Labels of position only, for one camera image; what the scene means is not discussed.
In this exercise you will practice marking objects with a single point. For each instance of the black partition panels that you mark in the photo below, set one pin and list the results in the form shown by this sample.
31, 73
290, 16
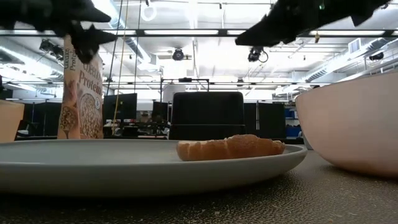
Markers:
270, 119

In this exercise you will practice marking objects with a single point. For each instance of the blue storage bins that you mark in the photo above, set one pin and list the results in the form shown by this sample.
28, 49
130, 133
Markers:
289, 121

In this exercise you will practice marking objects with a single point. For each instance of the black tilted overhead camera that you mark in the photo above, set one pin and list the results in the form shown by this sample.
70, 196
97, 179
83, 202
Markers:
255, 53

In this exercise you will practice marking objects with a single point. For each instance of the orange cutting board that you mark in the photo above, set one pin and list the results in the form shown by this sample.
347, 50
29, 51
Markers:
9, 121

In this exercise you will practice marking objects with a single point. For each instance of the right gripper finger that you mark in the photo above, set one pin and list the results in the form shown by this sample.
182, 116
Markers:
264, 34

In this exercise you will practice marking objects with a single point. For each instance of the toasted bagel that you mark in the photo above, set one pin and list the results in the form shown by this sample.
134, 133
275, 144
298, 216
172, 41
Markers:
230, 147

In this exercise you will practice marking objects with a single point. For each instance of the orange cereal bag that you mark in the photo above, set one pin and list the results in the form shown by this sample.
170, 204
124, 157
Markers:
90, 109

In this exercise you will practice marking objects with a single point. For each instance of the pale pink bowl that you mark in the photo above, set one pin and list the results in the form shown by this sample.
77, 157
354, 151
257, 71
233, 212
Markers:
354, 124

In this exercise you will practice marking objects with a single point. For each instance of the wide black monitor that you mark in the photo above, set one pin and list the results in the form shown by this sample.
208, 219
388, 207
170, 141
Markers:
121, 107

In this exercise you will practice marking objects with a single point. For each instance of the black background rig frame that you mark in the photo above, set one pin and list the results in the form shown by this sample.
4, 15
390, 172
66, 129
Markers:
185, 80

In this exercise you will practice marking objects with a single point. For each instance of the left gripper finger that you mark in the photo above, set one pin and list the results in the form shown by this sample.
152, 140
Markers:
90, 40
93, 14

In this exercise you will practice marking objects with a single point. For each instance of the black aluminium rig frame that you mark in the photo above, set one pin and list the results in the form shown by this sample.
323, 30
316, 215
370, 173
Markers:
222, 32

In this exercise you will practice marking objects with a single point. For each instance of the black two-slot toaster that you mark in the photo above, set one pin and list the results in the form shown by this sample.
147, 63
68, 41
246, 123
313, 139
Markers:
206, 115

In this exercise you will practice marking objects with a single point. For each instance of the round black overhead camera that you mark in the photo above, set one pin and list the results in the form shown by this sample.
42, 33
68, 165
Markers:
178, 54

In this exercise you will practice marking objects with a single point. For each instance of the small black monitor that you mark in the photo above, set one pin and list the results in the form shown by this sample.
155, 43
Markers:
160, 110

